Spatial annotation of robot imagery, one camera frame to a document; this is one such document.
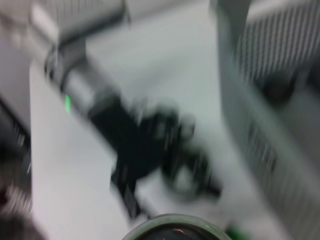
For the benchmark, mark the grey-green perforated storage bin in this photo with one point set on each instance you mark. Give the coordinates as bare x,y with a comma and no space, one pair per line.
232,75

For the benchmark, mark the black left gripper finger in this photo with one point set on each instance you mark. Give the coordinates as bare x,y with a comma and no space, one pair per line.
200,162

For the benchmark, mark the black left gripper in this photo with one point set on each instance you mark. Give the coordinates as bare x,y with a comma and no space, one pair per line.
120,130

